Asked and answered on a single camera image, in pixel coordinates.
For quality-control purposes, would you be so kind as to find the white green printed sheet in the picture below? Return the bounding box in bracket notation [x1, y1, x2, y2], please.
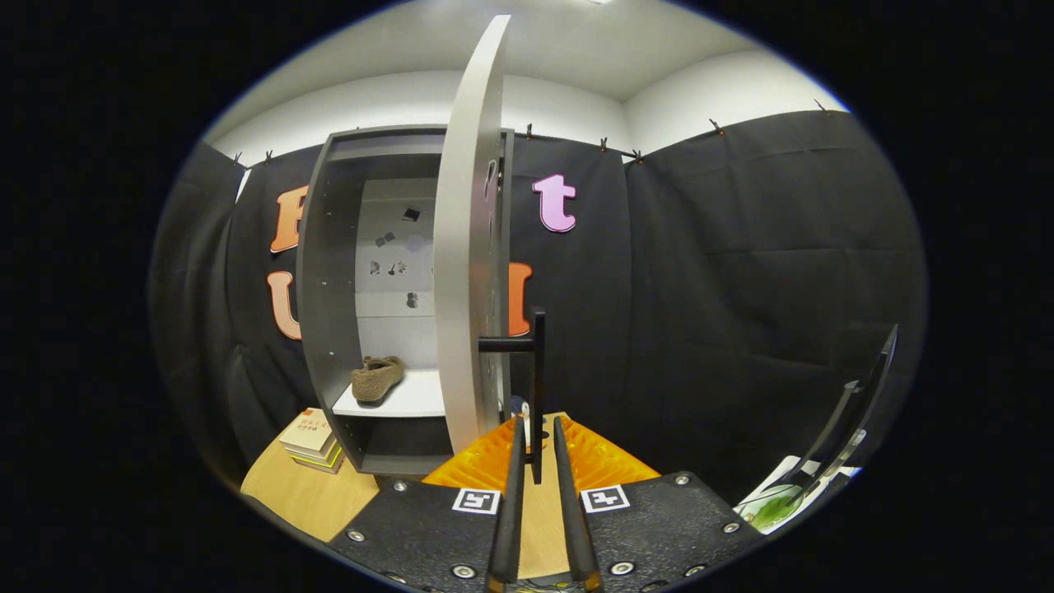
[735, 455, 861, 536]

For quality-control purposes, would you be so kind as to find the black backdrop cloth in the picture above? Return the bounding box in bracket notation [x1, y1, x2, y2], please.
[148, 110, 930, 528]

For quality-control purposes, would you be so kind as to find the row of black cloth clips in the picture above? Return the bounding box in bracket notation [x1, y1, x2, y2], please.
[232, 99, 827, 166]

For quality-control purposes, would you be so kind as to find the black door handle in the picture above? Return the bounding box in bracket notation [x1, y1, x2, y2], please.
[478, 307, 547, 485]

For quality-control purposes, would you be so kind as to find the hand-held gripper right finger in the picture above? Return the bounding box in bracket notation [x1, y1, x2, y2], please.
[553, 414, 765, 593]

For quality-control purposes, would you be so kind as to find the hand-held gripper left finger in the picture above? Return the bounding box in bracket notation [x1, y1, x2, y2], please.
[327, 416, 528, 593]

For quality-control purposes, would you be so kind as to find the brown fuzzy shoe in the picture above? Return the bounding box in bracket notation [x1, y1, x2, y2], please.
[351, 355, 405, 404]

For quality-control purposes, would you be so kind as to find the beige shoe cabinet door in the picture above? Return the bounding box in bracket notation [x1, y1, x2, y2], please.
[434, 14, 513, 456]

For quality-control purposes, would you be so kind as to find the yellow edged book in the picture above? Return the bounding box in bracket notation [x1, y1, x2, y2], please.
[288, 441, 341, 469]

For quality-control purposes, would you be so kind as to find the black monitor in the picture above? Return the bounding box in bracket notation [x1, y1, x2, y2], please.
[774, 325, 900, 495]

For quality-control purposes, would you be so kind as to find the grey shoe cabinet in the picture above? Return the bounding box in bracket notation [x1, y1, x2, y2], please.
[295, 124, 515, 479]

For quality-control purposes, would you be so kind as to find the beige book orange print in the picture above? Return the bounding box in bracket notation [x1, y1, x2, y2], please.
[278, 408, 334, 454]

